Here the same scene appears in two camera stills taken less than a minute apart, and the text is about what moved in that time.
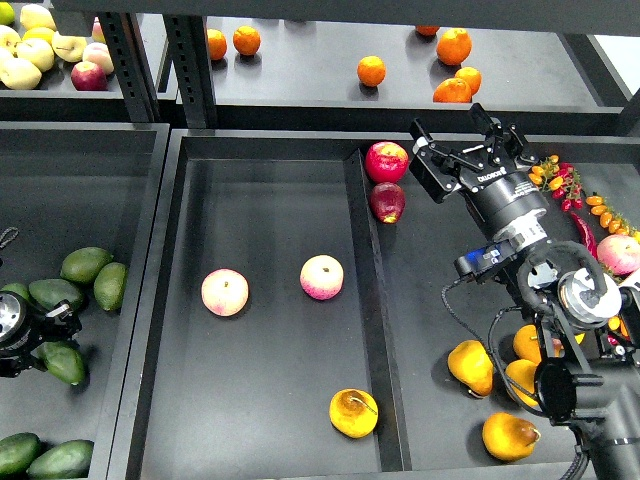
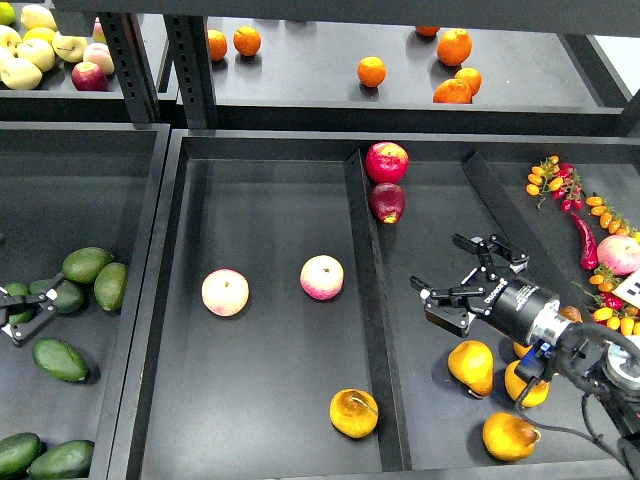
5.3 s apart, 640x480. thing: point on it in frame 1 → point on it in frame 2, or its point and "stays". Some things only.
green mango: [61, 360] stays
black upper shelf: [408, 73] stays
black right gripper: [444, 175] → [476, 296]
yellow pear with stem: [354, 412] stays
